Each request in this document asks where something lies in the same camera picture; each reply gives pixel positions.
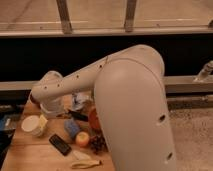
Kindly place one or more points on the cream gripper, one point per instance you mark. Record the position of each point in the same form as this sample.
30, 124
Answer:
42, 122

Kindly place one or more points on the black eraser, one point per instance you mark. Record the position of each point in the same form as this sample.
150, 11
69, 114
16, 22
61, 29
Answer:
60, 144

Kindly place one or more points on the red bowl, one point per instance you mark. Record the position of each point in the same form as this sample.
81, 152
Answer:
93, 119

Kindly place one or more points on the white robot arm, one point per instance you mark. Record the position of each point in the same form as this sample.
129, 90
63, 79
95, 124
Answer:
130, 100

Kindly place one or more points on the purple bowl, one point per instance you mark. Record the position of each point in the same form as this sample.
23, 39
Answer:
34, 101

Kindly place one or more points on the white cup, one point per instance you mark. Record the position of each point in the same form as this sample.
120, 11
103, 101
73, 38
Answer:
31, 125

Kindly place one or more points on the blue sponge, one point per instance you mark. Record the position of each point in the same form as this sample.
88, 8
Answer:
72, 128

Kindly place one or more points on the apple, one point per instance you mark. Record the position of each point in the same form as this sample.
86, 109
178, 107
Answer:
82, 139

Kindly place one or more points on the clear plastic piece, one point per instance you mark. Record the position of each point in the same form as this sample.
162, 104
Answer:
81, 156

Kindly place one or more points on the bunch of grapes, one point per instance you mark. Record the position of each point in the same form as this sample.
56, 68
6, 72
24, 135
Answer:
98, 144

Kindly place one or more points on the black handled tool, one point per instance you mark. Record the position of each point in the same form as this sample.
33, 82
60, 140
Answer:
76, 115

